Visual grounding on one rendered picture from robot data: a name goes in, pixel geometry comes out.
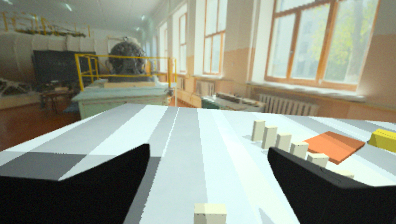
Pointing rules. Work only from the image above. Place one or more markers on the yellow rectangular block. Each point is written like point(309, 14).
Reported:
point(384, 140)

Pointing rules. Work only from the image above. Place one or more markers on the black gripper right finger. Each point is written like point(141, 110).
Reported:
point(319, 196)

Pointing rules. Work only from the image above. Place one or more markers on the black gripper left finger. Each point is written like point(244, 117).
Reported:
point(101, 195)

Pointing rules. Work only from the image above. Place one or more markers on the orange flat square tile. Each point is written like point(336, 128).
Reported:
point(337, 147)

